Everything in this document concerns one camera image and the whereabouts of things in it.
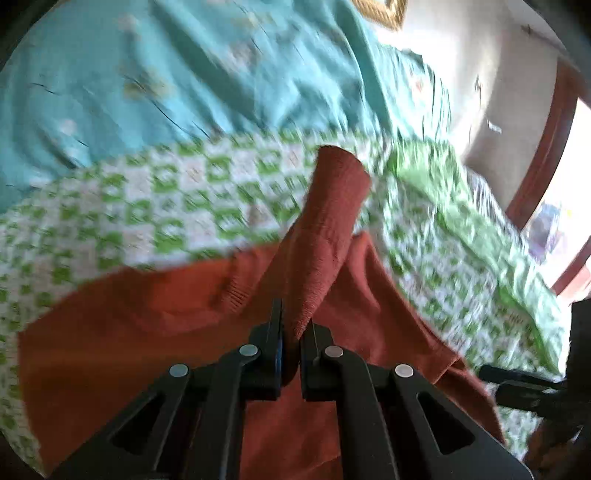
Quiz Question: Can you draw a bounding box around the rust red knit sweater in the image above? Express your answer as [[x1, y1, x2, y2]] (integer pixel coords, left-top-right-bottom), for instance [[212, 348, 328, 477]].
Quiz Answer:
[[18, 146, 502, 471]]

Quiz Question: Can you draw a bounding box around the person's right hand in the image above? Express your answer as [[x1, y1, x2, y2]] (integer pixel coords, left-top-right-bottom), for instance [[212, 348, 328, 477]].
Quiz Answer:
[[523, 419, 590, 479]]

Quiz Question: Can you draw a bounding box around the green white patterned quilt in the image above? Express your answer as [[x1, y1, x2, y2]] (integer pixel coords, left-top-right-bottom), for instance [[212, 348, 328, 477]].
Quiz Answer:
[[1, 131, 569, 469]]

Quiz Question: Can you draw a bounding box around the light blue floral duvet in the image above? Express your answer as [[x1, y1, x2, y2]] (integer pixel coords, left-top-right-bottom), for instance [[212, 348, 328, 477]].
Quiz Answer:
[[1, 1, 451, 207]]

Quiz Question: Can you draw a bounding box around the framed landscape painting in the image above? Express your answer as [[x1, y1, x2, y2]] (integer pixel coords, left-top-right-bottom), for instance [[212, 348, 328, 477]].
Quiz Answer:
[[352, 0, 408, 31]]

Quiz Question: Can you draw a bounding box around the red wooden door frame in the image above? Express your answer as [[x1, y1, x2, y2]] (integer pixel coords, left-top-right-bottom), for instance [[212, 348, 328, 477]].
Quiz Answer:
[[507, 60, 590, 297]]

